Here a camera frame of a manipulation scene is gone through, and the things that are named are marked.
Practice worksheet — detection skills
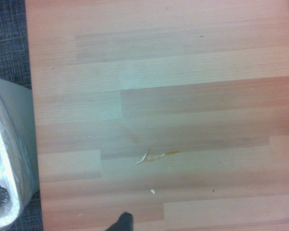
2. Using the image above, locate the reddish wooden coffee table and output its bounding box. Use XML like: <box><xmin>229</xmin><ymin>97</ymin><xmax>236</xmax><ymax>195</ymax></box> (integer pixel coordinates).
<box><xmin>25</xmin><ymin>0</ymin><xmax>289</xmax><ymax>231</ymax></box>

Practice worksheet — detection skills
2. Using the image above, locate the torn tape residue strip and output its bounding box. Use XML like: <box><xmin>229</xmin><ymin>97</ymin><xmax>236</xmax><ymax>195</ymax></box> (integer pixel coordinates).
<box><xmin>135</xmin><ymin>148</ymin><xmax>180</xmax><ymax>165</ymax></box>

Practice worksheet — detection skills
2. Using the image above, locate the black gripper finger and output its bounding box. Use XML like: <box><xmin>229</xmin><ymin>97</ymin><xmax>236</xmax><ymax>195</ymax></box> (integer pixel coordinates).
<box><xmin>103</xmin><ymin>211</ymin><xmax>134</xmax><ymax>231</ymax></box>

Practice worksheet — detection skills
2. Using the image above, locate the grey plastic trash bin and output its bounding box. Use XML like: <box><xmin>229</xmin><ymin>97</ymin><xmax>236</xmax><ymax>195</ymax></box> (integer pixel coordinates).
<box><xmin>0</xmin><ymin>76</ymin><xmax>40</xmax><ymax>231</ymax></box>

